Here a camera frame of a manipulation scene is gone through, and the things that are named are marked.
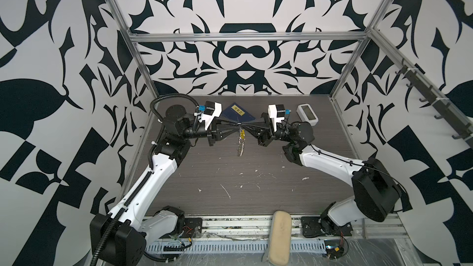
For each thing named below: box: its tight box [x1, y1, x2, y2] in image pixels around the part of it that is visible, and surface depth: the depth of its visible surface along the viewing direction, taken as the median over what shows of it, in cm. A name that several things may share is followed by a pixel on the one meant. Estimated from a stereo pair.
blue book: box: [221, 101, 256, 123], surface depth 114 cm
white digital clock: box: [296, 103, 320, 127], surface depth 109 cm
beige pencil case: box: [266, 210, 292, 266], surface depth 71 cm
